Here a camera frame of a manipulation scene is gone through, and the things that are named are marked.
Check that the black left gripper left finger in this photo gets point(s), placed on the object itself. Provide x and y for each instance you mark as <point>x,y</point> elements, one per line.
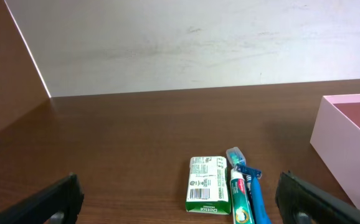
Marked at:
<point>60,202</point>

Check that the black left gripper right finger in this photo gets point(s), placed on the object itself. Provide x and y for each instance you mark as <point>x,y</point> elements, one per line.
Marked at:
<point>299,201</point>

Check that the green white toothpaste tube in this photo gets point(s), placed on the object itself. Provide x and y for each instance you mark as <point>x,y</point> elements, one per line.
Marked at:
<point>241,209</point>

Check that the green white soap box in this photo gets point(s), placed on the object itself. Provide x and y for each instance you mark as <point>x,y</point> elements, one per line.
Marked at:
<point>207,190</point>

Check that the blue disposable razor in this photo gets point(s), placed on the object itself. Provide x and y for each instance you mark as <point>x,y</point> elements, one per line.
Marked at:
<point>261,216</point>

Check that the blue toothbrush with cap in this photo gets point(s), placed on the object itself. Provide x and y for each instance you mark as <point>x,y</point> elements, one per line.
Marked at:
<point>235,157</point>

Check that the pink open cardboard box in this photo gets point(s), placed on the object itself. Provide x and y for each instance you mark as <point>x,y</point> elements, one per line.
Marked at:
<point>336,138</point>

